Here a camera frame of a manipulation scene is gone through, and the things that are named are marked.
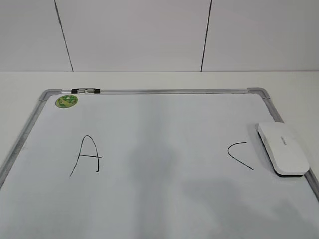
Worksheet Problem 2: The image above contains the white board eraser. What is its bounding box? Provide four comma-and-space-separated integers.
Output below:
257, 122, 310, 177

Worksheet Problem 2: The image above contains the round green magnet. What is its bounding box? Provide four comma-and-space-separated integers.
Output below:
55, 95, 78, 109

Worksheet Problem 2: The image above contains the white board with grey frame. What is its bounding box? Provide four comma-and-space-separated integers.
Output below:
0, 88, 319, 239

